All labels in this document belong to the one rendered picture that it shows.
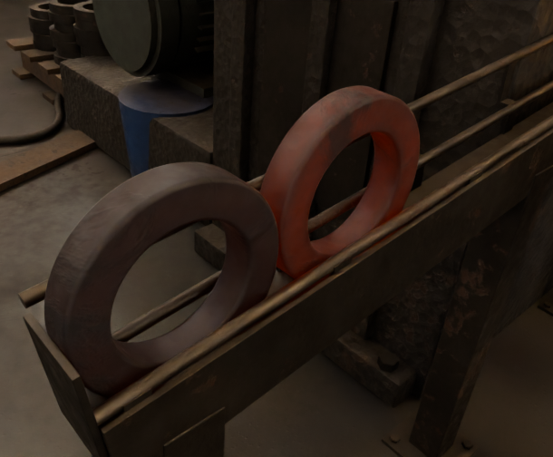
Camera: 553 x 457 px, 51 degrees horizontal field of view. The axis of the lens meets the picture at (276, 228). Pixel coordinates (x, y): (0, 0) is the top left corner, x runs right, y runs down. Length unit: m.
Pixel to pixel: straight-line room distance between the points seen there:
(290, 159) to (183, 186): 0.11
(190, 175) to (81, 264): 0.09
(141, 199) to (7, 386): 0.95
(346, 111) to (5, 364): 1.01
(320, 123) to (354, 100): 0.04
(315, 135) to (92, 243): 0.19
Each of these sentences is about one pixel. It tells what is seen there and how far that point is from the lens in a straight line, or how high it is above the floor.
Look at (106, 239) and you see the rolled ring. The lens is 0.36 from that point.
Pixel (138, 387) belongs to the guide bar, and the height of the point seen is 0.59.
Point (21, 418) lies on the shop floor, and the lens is 1.22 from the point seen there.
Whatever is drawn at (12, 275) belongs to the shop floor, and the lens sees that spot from 1.56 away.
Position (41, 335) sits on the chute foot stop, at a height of 0.63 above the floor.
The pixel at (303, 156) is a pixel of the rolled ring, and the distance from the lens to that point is 0.45.
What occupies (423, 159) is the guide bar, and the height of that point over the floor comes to 0.63.
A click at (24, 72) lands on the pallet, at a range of 2.89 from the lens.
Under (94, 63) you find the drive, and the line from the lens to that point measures 2.21.
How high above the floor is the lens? 0.91
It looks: 33 degrees down
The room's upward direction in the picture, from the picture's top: 5 degrees clockwise
